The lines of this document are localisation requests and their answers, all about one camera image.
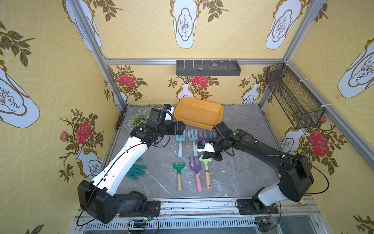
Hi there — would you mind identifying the blue cultivator yellow handle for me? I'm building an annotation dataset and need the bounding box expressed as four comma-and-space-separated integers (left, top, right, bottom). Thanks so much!
207, 131, 216, 140

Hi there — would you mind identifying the purple rake pink handle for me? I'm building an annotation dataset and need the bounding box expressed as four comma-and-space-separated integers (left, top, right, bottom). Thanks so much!
198, 130, 209, 142

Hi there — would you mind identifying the light blue hand rake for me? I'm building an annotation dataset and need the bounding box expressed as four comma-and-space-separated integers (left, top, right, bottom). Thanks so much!
188, 129, 198, 158
176, 131, 186, 158

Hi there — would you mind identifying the light green tool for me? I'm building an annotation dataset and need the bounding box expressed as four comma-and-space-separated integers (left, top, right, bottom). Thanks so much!
199, 156, 212, 189

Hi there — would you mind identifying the orange plastic storage box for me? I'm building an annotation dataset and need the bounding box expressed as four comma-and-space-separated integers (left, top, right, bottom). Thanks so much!
174, 97, 224, 130

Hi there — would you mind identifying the purple cultivator pink handle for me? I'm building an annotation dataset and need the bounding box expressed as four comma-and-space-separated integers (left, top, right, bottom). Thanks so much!
189, 157, 203, 193

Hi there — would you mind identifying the green rake wooden handle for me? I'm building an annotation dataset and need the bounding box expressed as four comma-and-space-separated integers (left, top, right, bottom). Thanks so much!
173, 162, 185, 191

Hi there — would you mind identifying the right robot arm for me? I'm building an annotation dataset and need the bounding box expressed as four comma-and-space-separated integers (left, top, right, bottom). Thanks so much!
197, 122, 314, 212

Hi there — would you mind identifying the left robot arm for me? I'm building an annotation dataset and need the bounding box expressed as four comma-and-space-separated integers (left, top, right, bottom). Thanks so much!
78, 104, 186, 224

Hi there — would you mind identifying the artificial green white plant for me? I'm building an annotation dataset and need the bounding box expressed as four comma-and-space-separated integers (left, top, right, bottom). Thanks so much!
128, 109, 149, 129

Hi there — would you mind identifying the teal garden glove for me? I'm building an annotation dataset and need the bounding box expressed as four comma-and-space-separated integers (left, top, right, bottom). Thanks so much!
125, 158, 147, 180

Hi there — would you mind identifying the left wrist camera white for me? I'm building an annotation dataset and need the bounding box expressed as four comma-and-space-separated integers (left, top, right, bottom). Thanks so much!
163, 104, 174, 121

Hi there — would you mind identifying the grey wall shelf tray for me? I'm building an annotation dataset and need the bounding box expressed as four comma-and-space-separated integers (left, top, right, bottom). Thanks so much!
176, 59, 242, 77

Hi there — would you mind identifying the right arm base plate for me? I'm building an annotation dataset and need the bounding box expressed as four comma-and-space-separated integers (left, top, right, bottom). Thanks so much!
235, 199, 279, 216

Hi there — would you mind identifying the black wire mesh basket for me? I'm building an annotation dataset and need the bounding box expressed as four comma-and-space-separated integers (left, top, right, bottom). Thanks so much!
265, 63, 325, 129

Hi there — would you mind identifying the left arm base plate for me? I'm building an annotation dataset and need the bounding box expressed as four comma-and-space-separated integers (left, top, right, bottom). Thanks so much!
119, 200, 161, 217

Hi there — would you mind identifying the yellow scoop wooden handle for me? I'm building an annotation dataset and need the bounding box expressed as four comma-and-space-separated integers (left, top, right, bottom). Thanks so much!
299, 199, 307, 206

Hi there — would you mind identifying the aluminium front rail frame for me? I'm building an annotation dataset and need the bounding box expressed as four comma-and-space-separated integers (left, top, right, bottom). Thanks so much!
69, 197, 330, 234

